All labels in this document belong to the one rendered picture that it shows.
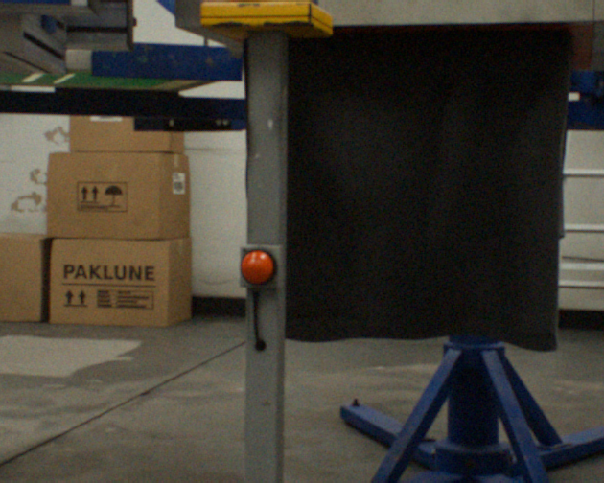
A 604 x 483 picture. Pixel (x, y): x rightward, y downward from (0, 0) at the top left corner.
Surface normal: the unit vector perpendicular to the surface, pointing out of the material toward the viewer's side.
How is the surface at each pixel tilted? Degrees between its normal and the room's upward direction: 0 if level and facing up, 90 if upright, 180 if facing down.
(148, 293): 90
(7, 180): 90
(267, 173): 90
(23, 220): 90
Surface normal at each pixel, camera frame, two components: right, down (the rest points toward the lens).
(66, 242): -0.24, 0.03
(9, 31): 0.04, 0.05
